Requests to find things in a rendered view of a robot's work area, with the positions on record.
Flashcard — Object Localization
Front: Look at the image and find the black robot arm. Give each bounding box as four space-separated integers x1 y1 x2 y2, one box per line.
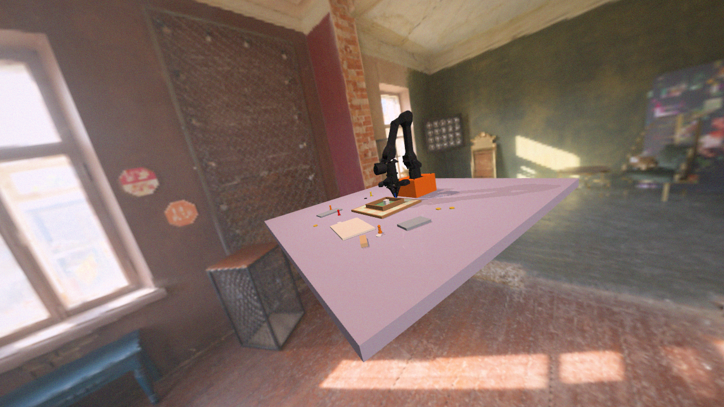
373 111 423 187

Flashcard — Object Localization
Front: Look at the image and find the beige rectangular sheet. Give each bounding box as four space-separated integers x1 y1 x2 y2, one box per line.
330 218 375 240

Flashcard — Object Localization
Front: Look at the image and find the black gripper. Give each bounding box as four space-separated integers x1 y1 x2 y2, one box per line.
378 171 410 197

